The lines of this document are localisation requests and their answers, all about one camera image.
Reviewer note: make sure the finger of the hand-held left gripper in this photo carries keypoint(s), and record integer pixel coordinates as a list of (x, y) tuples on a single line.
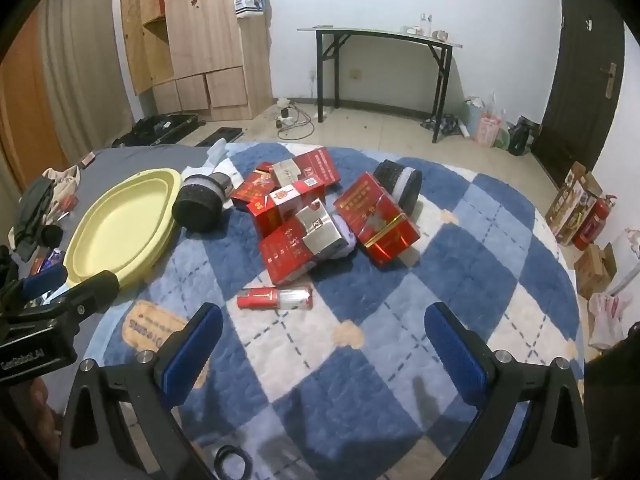
[(45, 279), (92, 287)]

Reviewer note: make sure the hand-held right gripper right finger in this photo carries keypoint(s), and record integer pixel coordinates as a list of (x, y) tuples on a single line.
[(457, 355)]

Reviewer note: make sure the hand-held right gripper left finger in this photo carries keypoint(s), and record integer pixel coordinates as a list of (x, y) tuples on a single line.
[(197, 345)]

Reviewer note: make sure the yellow oval plastic basin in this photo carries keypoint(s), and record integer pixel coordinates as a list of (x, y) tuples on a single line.
[(115, 220)]

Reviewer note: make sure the red and clear bottle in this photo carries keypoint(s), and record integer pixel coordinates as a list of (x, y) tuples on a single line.
[(257, 297)]

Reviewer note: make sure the pile of red boxes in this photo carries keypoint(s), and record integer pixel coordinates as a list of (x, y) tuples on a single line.
[(285, 255)]

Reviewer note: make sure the black round container grey band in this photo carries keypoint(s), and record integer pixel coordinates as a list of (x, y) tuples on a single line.
[(397, 185), (200, 202)]

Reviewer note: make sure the purple plush toy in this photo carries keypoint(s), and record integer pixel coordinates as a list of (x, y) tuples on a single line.
[(345, 240)]

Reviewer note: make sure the black fuzzy round item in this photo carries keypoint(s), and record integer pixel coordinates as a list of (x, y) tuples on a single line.
[(50, 234)]

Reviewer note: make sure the dark green garment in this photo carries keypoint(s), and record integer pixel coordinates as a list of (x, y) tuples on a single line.
[(35, 205)]

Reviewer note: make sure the small shiny red box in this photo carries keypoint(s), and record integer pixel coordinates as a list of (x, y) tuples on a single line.
[(71, 203)]

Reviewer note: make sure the pile of clothes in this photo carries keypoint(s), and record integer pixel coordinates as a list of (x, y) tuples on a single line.
[(62, 180)]

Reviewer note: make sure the blue plaid fleece blanket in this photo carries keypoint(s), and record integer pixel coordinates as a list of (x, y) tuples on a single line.
[(350, 360)]

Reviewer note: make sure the small brown box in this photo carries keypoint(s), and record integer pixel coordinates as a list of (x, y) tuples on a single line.
[(87, 159)]

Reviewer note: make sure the white shopping bag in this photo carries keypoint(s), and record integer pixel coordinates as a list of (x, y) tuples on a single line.
[(607, 315)]

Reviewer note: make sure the brown cardboard box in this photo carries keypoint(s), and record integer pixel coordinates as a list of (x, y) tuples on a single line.
[(592, 265)]

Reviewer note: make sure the orange wooden door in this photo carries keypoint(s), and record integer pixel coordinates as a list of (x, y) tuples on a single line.
[(25, 110)]

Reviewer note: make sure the black open suitcase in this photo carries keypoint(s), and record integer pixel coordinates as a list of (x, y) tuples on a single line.
[(160, 127)]

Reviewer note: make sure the white cloth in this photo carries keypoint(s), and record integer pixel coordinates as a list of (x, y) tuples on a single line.
[(235, 167)]

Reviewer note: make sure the white sock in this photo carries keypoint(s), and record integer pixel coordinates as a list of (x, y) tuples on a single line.
[(217, 152)]

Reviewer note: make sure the printed cartons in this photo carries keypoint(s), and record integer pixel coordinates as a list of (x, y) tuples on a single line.
[(567, 205)]

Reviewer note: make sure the red fire extinguisher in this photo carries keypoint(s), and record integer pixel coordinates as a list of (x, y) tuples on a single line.
[(592, 225)]

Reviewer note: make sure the black tray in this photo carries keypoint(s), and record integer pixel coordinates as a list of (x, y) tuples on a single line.
[(222, 135)]

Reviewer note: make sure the beige curtain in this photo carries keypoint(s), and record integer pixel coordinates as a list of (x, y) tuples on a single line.
[(80, 60)]

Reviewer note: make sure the black bag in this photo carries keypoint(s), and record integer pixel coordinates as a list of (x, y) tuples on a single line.
[(522, 137)]

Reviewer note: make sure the pink bag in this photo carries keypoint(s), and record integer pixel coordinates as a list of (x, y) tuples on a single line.
[(487, 127)]

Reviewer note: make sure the dark cloth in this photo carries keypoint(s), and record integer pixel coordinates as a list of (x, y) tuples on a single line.
[(442, 125)]

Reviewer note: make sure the wooden wardrobe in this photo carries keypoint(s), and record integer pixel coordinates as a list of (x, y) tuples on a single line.
[(210, 20)]

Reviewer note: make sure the dark brown door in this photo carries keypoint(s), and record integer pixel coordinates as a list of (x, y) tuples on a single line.
[(575, 85)]

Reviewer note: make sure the white plastic bag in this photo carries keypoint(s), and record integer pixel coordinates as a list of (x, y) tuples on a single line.
[(247, 2)]

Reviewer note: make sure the black folding table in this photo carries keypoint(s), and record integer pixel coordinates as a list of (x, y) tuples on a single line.
[(380, 34)]

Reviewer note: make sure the clear glass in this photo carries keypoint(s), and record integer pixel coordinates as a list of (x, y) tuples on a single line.
[(426, 22)]

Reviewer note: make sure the wall socket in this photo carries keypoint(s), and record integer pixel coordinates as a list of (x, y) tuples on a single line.
[(355, 75)]

